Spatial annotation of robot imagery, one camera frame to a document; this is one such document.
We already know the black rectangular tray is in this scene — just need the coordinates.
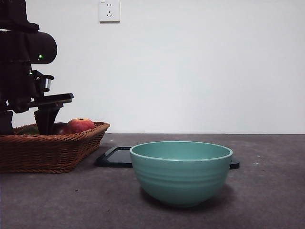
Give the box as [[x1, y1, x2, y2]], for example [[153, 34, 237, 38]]
[[94, 146, 241, 170]]

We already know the red apple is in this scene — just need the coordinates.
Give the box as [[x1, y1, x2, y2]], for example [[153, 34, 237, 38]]
[[68, 118, 96, 134]]

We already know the green avocado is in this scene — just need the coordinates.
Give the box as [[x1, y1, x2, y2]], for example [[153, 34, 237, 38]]
[[17, 125, 40, 135]]

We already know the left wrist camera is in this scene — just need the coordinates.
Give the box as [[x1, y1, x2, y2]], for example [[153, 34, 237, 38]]
[[35, 70, 54, 93]]

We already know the teal ribbed bowl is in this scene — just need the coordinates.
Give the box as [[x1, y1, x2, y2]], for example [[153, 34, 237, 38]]
[[129, 141, 234, 208]]

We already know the white wall socket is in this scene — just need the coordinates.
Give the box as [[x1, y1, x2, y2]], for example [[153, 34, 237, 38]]
[[99, 0, 121, 24]]

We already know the dark purple plum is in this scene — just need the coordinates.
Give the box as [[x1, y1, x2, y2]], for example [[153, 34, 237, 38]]
[[52, 122, 73, 135]]

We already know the brown wicker basket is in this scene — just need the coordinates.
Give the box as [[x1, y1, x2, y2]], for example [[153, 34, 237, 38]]
[[0, 122, 111, 174]]

